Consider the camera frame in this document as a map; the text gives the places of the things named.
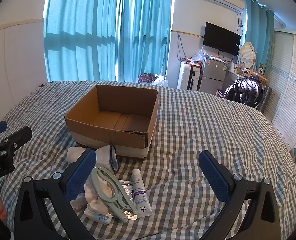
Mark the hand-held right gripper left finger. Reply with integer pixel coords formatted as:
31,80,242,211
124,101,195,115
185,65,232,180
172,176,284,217
14,148,97,240

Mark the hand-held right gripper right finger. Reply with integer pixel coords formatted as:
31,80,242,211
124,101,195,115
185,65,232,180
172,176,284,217
198,150,281,240

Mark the white sock with grey cuff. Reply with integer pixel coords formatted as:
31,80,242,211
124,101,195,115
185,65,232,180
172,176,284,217
95,144,120,172

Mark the brown cardboard box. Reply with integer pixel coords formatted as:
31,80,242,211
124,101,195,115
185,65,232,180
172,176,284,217
64,84,160,161

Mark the blue and white tissue packet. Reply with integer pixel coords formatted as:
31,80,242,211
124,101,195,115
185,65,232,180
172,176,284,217
84,206,113,225

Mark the silver foil packet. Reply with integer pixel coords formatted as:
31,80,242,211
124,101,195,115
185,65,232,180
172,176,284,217
117,179,135,203

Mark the green folding hanger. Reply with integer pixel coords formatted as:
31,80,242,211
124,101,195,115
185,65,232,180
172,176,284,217
90,164,138,223

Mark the checkered bed sheet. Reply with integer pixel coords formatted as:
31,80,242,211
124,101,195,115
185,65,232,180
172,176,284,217
0,80,296,240

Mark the dark plaid chair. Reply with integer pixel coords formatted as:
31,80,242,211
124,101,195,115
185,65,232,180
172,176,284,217
257,85,272,113

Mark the silver fridge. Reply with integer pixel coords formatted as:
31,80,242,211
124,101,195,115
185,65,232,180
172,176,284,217
199,57,230,93

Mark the white dressing table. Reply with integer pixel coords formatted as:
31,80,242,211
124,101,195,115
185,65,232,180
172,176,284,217
227,69,268,90

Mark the white suitcase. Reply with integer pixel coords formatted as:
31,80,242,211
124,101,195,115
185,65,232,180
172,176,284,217
177,62,202,91

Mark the white plastic bag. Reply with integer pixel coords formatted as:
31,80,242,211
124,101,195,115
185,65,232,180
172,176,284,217
152,74,169,87

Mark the floral bag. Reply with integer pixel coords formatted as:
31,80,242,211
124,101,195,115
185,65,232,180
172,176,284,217
137,73,155,84

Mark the white louvred wardrobe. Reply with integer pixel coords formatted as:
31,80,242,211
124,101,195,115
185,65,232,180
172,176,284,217
263,29,296,153

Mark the clear plastic bag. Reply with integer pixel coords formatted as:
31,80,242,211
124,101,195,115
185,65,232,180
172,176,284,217
190,47,210,63

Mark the wide teal curtain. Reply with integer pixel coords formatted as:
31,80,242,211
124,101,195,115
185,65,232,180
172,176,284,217
43,0,121,82

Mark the white oval mirror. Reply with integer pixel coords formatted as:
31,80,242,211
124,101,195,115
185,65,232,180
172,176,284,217
240,42,257,69

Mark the narrow teal curtain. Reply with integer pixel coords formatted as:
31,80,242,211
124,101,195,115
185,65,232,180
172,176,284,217
245,0,275,80

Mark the hanging dark cable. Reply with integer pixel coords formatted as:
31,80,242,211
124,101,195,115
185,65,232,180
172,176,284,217
177,34,186,62

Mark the black wall television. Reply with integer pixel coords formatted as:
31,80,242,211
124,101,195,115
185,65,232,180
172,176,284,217
203,22,241,57

